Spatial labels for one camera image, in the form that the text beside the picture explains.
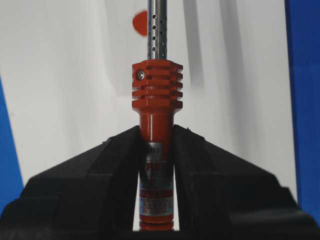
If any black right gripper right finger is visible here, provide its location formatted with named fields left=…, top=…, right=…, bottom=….
left=172, top=125, right=320, bottom=240

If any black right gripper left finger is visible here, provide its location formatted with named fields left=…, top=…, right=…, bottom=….
left=0, top=126, right=142, bottom=240

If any orange-handled soldering iron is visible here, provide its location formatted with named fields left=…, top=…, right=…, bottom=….
left=132, top=0, right=183, bottom=231

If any upper orange dot mark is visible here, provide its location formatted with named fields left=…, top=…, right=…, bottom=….
left=132, top=10, right=148, bottom=37

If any white paper sheet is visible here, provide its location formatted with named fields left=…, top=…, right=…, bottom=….
left=0, top=0, right=300, bottom=208

